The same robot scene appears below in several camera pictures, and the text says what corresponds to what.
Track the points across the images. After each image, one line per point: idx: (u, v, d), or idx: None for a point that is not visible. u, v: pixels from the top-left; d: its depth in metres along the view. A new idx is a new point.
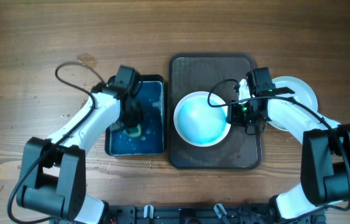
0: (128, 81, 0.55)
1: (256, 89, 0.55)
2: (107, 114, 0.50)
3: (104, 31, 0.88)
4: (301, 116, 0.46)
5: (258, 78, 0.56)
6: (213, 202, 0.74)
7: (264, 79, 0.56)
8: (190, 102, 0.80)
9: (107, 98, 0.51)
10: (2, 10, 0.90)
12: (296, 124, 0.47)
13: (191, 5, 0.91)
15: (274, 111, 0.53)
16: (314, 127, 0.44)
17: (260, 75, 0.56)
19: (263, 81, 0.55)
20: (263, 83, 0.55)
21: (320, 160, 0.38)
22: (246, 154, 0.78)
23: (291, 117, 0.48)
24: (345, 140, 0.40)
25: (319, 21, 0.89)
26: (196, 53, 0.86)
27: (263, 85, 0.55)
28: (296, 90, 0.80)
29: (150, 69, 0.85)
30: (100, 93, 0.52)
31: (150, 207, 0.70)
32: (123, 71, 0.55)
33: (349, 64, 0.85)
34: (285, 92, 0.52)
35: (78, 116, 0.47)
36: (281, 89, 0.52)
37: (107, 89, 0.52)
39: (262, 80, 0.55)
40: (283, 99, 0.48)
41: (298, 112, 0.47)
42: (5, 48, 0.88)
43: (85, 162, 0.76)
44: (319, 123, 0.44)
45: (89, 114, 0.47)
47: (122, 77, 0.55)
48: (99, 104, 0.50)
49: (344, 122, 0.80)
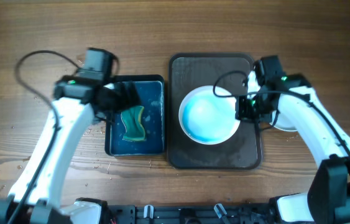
0: (100, 68, 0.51)
1: (265, 77, 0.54)
2: (76, 127, 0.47)
3: (104, 31, 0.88)
4: (321, 129, 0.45)
5: (269, 67, 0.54)
6: (213, 202, 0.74)
7: (273, 66, 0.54)
8: (195, 98, 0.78)
9: (73, 101, 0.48)
10: (2, 10, 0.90)
12: (313, 137, 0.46)
13: (191, 5, 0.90)
15: (286, 107, 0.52)
16: (334, 149, 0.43)
17: (270, 63, 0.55)
19: (274, 70, 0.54)
20: (273, 71, 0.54)
21: (337, 193, 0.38)
22: (246, 154, 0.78)
23: (308, 126, 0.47)
24: None
25: (319, 21, 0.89)
26: (196, 53, 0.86)
27: (274, 73, 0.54)
28: None
29: (150, 69, 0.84)
30: (68, 86, 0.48)
31: (150, 207, 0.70)
32: (93, 56, 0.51)
33: (349, 64, 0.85)
34: (298, 82, 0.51)
35: (43, 146, 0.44)
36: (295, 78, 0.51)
37: (74, 83, 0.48)
39: (273, 69, 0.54)
40: (299, 97, 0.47)
41: (318, 124, 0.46)
42: (5, 47, 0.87)
43: (86, 162, 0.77)
44: (338, 144, 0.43)
45: (53, 142, 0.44)
47: (91, 63, 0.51)
48: (59, 124, 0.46)
49: (344, 122, 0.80)
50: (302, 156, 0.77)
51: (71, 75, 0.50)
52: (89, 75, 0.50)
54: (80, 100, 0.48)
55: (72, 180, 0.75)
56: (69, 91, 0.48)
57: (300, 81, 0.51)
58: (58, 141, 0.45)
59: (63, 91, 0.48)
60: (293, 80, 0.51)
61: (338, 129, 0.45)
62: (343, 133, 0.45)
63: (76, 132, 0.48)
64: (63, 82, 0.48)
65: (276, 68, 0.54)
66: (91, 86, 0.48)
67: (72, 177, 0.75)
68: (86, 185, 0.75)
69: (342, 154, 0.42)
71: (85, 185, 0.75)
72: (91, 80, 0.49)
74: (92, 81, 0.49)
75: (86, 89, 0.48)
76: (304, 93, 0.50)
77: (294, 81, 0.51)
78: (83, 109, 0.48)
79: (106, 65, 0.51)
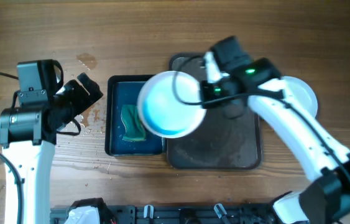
0: (39, 85, 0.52)
1: (227, 66, 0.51)
2: (40, 173, 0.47)
3: (104, 31, 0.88)
4: (305, 136, 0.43)
5: (229, 54, 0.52)
6: (213, 202, 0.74)
7: (235, 51, 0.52)
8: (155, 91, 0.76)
9: (26, 142, 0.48)
10: (2, 10, 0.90)
12: (297, 145, 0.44)
13: (191, 5, 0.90)
15: (262, 106, 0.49)
16: (322, 158, 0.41)
17: (228, 51, 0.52)
19: (235, 55, 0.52)
20: (233, 58, 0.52)
21: (332, 198, 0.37)
22: (246, 154, 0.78)
23: (289, 132, 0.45)
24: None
25: (320, 21, 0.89)
26: (196, 53, 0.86)
27: (236, 60, 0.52)
28: None
29: (150, 69, 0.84)
30: (15, 118, 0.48)
31: (150, 207, 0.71)
32: (25, 72, 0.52)
33: (349, 64, 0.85)
34: (267, 71, 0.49)
35: (13, 200, 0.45)
36: (262, 66, 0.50)
37: (20, 115, 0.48)
39: (234, 54, 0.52)
40: (276, 99, 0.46)
41: (300, 130, 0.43)
42: (5, 47, 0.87)
43: (86, 162, 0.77)
44: (326, 153, 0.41)
45: (20, 195, 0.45)
47: (31, 84, 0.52)
48: (20, 175, 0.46)
49: (344, 122, 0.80)
50: None
51: (12, 108, 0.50)
52: (33, 96, 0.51)
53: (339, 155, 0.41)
54: (33, 140, 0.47)
55: (72, 180, 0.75)
56: (15, 128, 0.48)
57: (266, 70, 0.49)
58: (27, 192, 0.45)
59: (8, 130, 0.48)
60: (258, 68, 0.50)
61: (322, 133, 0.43)
62: (327, 137, 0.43)
63: (43, 175, 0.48)
64: (5, 119, 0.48)
65: (236, 53, 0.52)
66: (36, 112, 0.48)
67: (72, 177, 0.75)
68: (86, 185, 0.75)
69: (332, 164, 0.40)
71: (85, 185, 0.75)
72: (36, 107, 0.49)
74: (37, 107, 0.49)
75: (32, 117, 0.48)
76: (278, 89, 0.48)
77: (260, 70, 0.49)
78: (39, 149, 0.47)
79: (44, 78, 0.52)
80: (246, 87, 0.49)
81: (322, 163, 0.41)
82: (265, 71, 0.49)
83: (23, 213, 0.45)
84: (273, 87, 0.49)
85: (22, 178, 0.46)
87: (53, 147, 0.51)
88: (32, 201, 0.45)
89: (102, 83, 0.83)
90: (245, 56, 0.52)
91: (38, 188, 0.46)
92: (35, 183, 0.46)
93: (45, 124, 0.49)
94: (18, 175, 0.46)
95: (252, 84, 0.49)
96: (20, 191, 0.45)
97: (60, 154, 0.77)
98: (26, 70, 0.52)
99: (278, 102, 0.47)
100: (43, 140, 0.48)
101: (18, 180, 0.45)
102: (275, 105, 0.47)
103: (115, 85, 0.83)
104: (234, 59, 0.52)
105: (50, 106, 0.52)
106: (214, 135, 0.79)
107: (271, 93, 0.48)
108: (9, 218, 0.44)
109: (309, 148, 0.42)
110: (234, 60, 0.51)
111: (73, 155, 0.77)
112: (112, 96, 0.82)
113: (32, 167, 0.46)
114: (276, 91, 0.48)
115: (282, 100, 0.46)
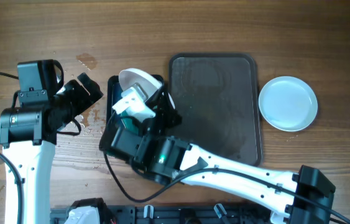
0: (39, 86, 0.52)
1: (138, 157, 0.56)
2: (40, 173, 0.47)
3: (104, 31, 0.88)
4: (253, 189, 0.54)
5: (129, 147, 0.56)
6: (213, 203, 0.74)
7: (133, 138, 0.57)
8: None
9: (26, 142, 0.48)
10: (2, 10, 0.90)
12: (252, 198, 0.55)
13: (191, 5, 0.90)
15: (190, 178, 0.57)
16: (276, 196, 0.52)
17: (126, 140, 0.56)
19: (138, 142, 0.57)
20: (136, 145, 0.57)
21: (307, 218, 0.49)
22: (246, 154, 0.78)
23: (242, 192, 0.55)
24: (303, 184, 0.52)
25: (319, 21, 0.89)
26: (196, 53, 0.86)
27: (138, 149, 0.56)
28: (295, 91, 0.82)
29: (150, 69, 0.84)
30: (15, 117, 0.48)
31: (150, 207, 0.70)
32: (26, 71, 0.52)
33: (349, 64, 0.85)
34: (174, 150, 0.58)
35: (12, 201, 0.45)
36: (160, 145, 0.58)
37: (20, 114, 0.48)
39: (135, 143, 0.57)
40: (209, 170, 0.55)
41: (250, 187, 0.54)
42: (5, 47, 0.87)
43: (86, 162, 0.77)
44: (275, 191, 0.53)
45: (22, 196, 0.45)
47: (32, 84, 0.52)
48: (22, 174, 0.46)
49: (344, 122, 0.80)
50: (302, 156, 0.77)
51: (12, 108, 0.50)
52: (33, 96, 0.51)
53: (287, 185, 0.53)
54: (33, 140, 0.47)
55: (72, 180, 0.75)
56: (15, 129, 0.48)
57: (172, 147, 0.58)
58: (27, 192, 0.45)
59: (9, 130, 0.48)
60: (162, 149, 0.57)
61: (260, 175, 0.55)
62: (267, 174, 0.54)
63: (43, 175, 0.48)
64: (5, 119, 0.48)
65: (137, 140, 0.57)
66: (36, 112, 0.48)
67: (72, 177, 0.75)
68: (86, 185, 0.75)
69: (288, 196, 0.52)
71: (85, 185, 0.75)
72: (35, 107, 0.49)
74: (38, 107, 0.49)
75: (33, 117, 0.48)
76: (195, 160, 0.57)
77: (166, 149, 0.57)
78: (40, 148, 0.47)
79: (45, 78, 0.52)
80: (168, 176, 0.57)
81: (283, 202, 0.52)
82: (173, 149, 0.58)
83: (23, 213, 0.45)
84: (189, 161, 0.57)
85: (22, 178, 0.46)
87: (53, 147, 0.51)
88: (33, 200, 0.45)
89: (102, 83, 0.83)
90: (143, 138, 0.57)
91: (38, 187, 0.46)
92: (35, 183, 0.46)
93: (45, 124, 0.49)
94: (18, 175, 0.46)
95: (171, 168, 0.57)
96: (20, 190, 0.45)
97: (60, 154, 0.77)
98: (26, 69, 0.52)
99: (207, 172, 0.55)
100: (43, 140, 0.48)
101: (18, 180, 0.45)
102: (205, 175, 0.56)
103: (115, 85, 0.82)
104: (140, 147, 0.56)
105: (51, 106, 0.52)
106: (214, 136, 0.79)
107: (193, 169, 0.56)
108: (9, 218, 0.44)
109: (261, 196, 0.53)
110: (142, 145, 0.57)
111: (73, 155, 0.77)
112: (112, 96, 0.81)
113: (32, 167, 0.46)
114: (196, 163, 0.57)
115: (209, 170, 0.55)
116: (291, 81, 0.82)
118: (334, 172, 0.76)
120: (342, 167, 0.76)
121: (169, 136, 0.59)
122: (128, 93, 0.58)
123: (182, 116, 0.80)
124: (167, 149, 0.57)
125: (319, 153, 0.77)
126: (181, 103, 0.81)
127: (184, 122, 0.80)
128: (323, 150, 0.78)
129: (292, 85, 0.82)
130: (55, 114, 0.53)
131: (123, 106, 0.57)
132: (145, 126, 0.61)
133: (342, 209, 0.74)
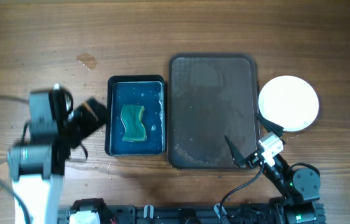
0: (50, 116, 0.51)
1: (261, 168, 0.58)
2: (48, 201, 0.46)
3: (104, 31, 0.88)
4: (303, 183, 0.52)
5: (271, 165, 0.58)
6: (213, 203, 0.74)
7: (304, 177, 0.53)
8: (285, 90, 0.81)
9: (34, 174, 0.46)
10: (3, 11, 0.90)
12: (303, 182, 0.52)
13: (191, 5, 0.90)
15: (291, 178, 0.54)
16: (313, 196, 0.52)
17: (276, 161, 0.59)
19: (304, 186, 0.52)
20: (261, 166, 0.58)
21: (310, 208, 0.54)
22: (246, 154, 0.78)
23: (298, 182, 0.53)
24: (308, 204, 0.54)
25: (319, 21, 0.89)
26: (196, 53, 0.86)
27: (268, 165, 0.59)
28: (299, 96, 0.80)
29: (150, 69, 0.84)
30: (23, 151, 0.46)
31: (150, 206, 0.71)
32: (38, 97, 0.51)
33: (349, 64, 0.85)
34: (274, 172, 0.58)
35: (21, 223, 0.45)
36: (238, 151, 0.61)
37: (28, 149, 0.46)
39: (301, 185, 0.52)
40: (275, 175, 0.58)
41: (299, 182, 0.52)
42: (5, 47, 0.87)
43: (85, 162, 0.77)
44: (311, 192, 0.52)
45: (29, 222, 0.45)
47: (43, 114, 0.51)
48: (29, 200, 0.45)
49: (344, 122, 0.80)
50: (303, 156, 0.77)
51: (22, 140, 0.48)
52: (43, 127, 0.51)
53: (311, 191, 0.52)
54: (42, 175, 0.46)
55: (73, 180, 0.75)
56: (25, 162, 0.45)
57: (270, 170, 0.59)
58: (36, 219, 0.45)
59: (16, 164, 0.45)
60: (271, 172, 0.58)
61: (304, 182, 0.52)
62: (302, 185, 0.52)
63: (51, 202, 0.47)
64: (12, 152, 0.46)
65: (316, 182, 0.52)
66: (46, 147, 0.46)
67: (72, 177, 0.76)
68: (86, 185, 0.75)
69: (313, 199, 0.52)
71: (85, 185, 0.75)
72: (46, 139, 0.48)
74: (48, 140, 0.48)
75: (43, 151, 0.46)
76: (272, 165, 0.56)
77: (276, 170, 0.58)
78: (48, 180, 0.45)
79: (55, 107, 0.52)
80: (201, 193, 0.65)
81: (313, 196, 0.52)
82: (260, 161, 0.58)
83: None
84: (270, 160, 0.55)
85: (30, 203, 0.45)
87: (61, 181, 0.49)
88: None
89: (102, 83, 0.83)
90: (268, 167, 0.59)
91: (48, 212, 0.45)
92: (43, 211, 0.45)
93: (55, 158, 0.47)
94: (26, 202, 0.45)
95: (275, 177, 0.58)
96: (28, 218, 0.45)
97: None
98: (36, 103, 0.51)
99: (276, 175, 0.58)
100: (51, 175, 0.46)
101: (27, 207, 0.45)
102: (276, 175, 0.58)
103: (115, 85, 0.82)
104: (296, 178, 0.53)
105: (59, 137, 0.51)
106: (215, 135, 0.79)
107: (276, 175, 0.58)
108: None
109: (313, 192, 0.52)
110: (309, 188, 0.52)
111: (73, 155, 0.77)
112: (111, 96, 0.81)
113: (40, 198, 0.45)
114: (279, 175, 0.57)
115: (275, 174, 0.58)
116: (298, 89, 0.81)
118: (334, 173, 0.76)
120: (342, 167, 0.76)
121: (274, 175, 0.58)
122: (273, 140, 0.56)
123: (182, 116, 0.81)
124: (258, 152, 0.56)
125: (319, 153, 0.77)
126: (181, 102, 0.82)
127: (185, 122, 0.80)
128: (322, 150, 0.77)
129: (298, 92, 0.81)
130: (63, 145, 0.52)
131: (267, 154, 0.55)
132: (284, 188, 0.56)
133: (342, 209, 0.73)
